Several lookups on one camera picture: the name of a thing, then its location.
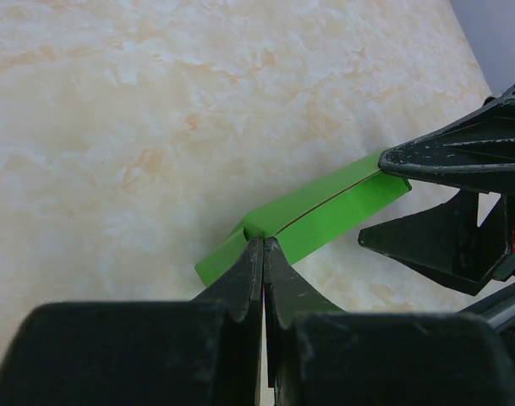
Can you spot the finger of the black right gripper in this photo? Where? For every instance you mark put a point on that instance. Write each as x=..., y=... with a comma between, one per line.
x=447, y=245
x=476, y=152

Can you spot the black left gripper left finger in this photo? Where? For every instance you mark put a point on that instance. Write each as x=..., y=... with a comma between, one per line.
x=237, y=299

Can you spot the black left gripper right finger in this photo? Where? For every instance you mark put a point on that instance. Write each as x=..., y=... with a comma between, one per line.
x=287, y=296

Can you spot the green paper box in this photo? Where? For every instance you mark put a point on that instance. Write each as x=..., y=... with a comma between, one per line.
x=304, y=220

